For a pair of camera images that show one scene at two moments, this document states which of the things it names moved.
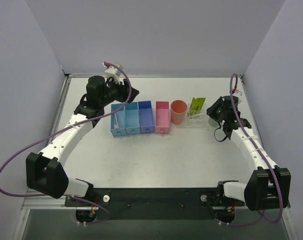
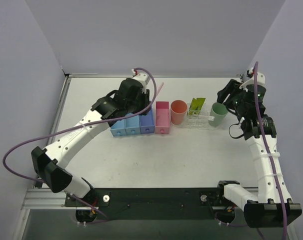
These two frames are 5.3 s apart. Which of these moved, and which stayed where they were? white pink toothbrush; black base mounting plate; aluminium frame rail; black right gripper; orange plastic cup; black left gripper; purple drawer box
Moved: black left gripper; black right gripper; white pink toothbrush
Stayed: orange plastic cup; aluminium frame rail; black base mounting plate; purple drawer box
